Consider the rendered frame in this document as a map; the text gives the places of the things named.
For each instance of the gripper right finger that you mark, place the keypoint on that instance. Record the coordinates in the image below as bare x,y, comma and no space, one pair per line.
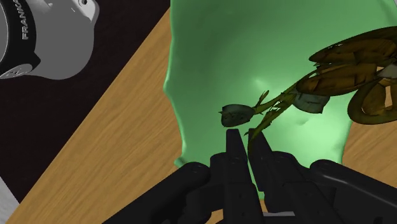
279,180

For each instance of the green glossy vase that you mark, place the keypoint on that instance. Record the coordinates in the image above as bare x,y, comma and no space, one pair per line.
229,56

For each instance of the dried brown plant with bud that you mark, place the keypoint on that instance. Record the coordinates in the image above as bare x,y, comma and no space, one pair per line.
338,79

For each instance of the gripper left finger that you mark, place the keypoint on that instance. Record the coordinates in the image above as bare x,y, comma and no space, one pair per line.
235,173

